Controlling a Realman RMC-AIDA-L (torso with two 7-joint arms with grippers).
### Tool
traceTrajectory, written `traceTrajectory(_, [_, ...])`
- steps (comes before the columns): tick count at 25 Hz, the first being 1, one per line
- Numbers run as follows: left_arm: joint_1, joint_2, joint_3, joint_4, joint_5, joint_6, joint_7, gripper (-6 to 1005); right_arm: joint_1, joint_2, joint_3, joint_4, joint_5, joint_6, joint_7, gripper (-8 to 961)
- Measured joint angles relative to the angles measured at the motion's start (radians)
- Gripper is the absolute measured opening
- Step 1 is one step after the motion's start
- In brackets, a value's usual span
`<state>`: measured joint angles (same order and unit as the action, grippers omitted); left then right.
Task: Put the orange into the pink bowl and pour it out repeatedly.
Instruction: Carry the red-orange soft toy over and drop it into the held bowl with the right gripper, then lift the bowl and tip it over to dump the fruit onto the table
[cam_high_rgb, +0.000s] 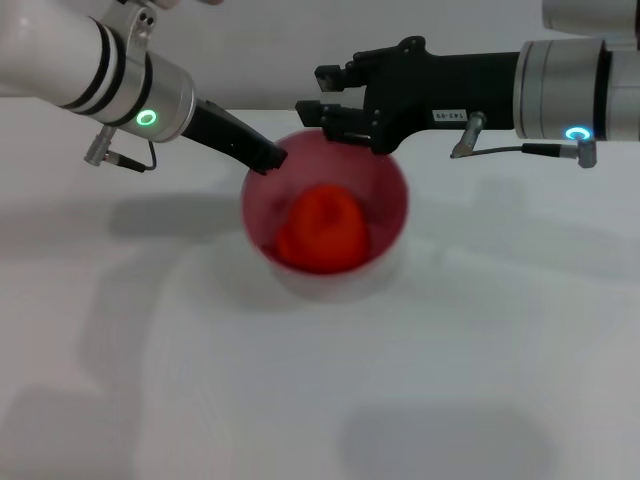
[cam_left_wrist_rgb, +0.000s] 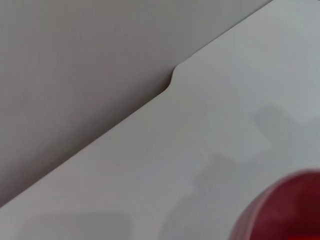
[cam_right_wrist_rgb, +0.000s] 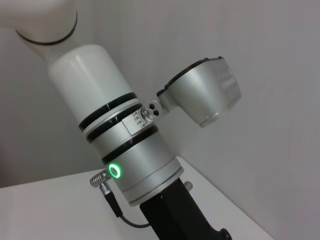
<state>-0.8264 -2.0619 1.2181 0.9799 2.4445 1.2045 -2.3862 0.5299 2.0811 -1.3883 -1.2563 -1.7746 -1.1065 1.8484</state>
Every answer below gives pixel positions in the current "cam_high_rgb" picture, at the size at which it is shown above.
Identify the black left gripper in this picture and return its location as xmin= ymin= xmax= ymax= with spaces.
xmin=181 ymin=98 xmax=290 ymax=177

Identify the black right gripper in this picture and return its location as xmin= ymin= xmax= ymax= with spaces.
xmin=295 ymin=35 xmax=522 ymax=157

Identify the orange fruit with stem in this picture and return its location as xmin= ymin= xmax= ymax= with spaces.
xmin=275 ymin=184 xmax=372 ymax=274

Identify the pink plastic bowl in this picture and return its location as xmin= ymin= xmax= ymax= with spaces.
xmin=240 ymin=128 xmax=411 ymax=302

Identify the right arm cable with connector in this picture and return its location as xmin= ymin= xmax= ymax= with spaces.
xmin=449 ymin=110 xmax=599 ymax=169

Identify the arm cable with connector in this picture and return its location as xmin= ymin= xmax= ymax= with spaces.
xmin=82 ymin=124 xmax=158 ymax=174
xmin=449 ymin=110 xmax=599 ymax=169

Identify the left arm cable with connector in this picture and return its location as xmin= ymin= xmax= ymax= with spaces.
xmin=82 ymin=124 xmax=158 ymax=174

